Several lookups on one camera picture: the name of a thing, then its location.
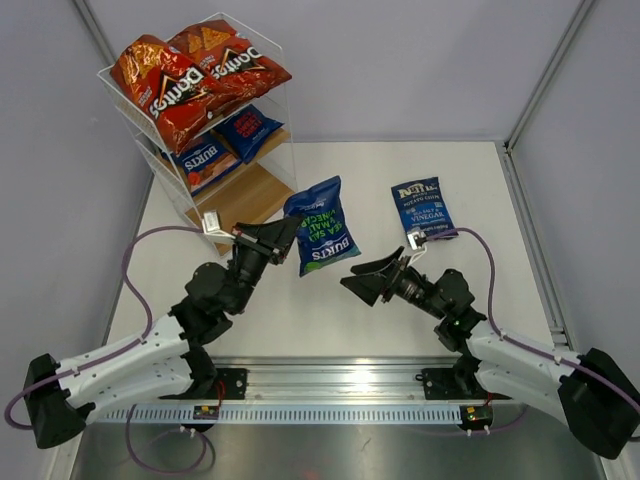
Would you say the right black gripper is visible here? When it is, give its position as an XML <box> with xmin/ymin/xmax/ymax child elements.
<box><xmin>342</xmin><ymin>245</ymin><xmax>448</xmax><ymax>320</ymax></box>

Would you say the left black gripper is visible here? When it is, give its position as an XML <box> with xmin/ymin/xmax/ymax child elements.
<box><xmin>229</xmin><ymin>213</ymin><xmax>304</xmax><ymax>314</ymax></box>

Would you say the blue Burts vinegar bag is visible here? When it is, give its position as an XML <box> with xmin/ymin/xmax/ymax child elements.
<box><xmin>283</xmin><ymin>175</ymin><xmax>361</xmax><ymax>277</ymax></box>

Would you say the blue Kettle vinegar chips bag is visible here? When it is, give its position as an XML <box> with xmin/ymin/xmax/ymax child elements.
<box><xmin>391</xmin><ymin>177</ymin><xmax>458</xmax><ymax>240</ymax></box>

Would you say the blue Burts chilli bag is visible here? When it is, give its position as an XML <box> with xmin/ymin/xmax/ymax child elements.
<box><xmin>213</xmin><ymin>105</ymin><xmax>283</xmax><ymax>164</ymax></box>
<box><xmin>171</xmin><ymin>133</ymin><xmax>241</xmax><ymax>197</ymax></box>

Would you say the red Doritos bag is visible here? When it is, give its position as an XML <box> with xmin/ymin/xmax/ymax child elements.
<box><xmin>168</xmin><ymin>20</ymin><xmax>292</xmax><ymax>112</ymax></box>
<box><xmin>110</xmin><ymin>34</ymin><xmax>237</xmax><ymax>154</ymax></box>

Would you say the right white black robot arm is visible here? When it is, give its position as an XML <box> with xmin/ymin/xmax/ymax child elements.
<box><xmin>340</xmin><ymin>249</ymin><xmax>639</xmax><ymax>460</ymax></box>

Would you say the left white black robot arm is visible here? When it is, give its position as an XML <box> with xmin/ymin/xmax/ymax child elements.
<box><xmin>24</xmin><ymin>211</ymin><xmax>302</xmax><ymax>449</ymax></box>

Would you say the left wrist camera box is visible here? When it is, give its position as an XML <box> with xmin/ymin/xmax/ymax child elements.
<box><xmin>201</xmin><ymin>210</ymin><xmax>235</xmax><ymax>245</ymax></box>

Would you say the aluminium mounting rail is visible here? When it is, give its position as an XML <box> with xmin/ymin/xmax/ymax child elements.
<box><xmin>67</xmin><ymin>355</ymin><xmax>566</xmax><ymax>405</ymax></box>

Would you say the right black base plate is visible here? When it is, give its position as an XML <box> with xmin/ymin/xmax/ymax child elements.
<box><xmin>416</xmin><ymin>368</ymin><xmax>485</xmax><ymax>400</ymax></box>

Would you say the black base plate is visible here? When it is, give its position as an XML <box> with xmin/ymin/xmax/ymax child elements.
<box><xmin>199</xmin><ymin>367</ymin><xmax>249</xmax><ymax>400</ymax></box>
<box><xmin>416</xmin><ymin>368</ymin><xmax>485</xmax><ymax>400</ymax></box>

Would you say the white wire wooden shelf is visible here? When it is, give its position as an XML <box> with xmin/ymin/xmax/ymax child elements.
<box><xmin>98</xmin><ymin>13</ymin><xmax>297</xmax><ymax>230</ymax></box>

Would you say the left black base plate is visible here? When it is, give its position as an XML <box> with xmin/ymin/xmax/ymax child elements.
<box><xmin>199</xmin><ymin>367</ymin><xmax>249</xmax><ymax>400</ymax></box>

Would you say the white slotted cable duct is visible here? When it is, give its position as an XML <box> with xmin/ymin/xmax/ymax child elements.
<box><xmin>98</xmin><ymin>403</ymin><xmax>462</xmax><ymax>425</ymax></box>

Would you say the left aluminium frame post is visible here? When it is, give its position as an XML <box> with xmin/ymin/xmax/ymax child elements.
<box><xmin>71</xmin><ymin>0</ymin><xmax>117</xmax><ymax>65</ymax></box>

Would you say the aluminium frame post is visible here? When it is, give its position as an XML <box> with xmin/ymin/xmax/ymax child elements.
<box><xmin>71</xmin><ymin>0</ymin><xmax>117</xmax><ymax>65</ymax></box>
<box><xmin>503</xmin><ymin>0</ymin><xmax>599</xmax><ymax>155</ymax></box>

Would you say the right aluminium frame post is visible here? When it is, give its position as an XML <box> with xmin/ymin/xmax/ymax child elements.
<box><xmin>503</xmin><ymin>0</ymin><xmax>599</xmax><ymax>155</ymax></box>

